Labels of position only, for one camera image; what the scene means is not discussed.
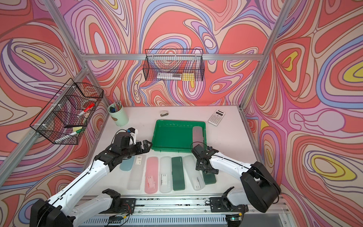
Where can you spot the grey-pink translucent pencil case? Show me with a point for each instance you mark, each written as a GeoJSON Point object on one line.
{"type": "Point", "coordinates": [197, 136]}

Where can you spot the yellow box in basket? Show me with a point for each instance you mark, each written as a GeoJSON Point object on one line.
{"type": "Point", "coordinates": [188, 76]}

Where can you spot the clear box in basket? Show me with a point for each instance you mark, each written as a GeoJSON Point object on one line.
{"type": "Point", "coordinates": [169, 76]}

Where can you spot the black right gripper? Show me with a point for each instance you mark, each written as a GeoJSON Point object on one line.
{"type": "Point", "coordinates": [199, 167]}

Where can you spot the clear frosted pencil case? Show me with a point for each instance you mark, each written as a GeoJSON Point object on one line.
{"type": "Point", "coordinates": [136, 175]}

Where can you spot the red marker in basket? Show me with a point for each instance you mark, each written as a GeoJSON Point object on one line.
{"type": "Point", "coordinates": [87, 109]}

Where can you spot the green plastic storage tray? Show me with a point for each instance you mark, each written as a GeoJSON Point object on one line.
{"type": "Point", "coordinates": [176, 136]}

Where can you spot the wire basket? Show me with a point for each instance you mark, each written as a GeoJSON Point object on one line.
{"type": "Point", "coordinates": [59, 117]}
{"type": "Point", "coordinates": [173, 61]}

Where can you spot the white translucent pencil case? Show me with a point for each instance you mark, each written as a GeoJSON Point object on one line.
{"type": "Point", "coordinates": [165, 172]}

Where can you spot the left wire basket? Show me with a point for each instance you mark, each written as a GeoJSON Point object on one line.
{"type": "Point", "coordinates": [59, 117]}

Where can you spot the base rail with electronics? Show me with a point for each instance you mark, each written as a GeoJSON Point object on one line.
{"type": "Point", "coordinates": [193, 211]}

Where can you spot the pink pencil case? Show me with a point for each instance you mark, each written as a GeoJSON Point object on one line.
{"type": "Point", "coordinates": [151, 175]}

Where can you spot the teal pencil case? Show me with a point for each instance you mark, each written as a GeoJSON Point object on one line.
{"type": "Point", "coordinates": [127, 164]}

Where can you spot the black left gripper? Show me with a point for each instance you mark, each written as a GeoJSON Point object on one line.
{"type": "Point", "coordinates": [146, 149]}

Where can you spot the frosted white pencil case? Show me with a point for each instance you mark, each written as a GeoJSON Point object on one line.
{"type": "Point", "coordinates": [194, 175]}

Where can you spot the back wire basket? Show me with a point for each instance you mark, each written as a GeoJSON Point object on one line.
{"type": "Point", "coordinates": [173, 61]}

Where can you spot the green white marker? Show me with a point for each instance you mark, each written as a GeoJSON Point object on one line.
{"type": "Point", "coordinates": [69, 136]}

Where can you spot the dark green translucent pencil case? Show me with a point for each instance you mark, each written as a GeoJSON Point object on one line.
{"type": "Point", "coordinates": [209, 178]}

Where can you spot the green pen cup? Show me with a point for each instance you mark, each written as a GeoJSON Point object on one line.
{"type": "Point", "coordinates": [118, 113]}

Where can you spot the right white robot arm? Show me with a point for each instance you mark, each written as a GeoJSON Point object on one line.
{"type": "Point", "coordinates": [259, 187]}

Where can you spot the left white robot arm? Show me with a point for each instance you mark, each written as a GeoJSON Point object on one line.
{"type": "Point", "coordinates": [62, 209]}

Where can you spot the white scientific calculator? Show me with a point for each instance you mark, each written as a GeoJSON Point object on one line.
{"type": "Point", "coordinates": [216, 117]}

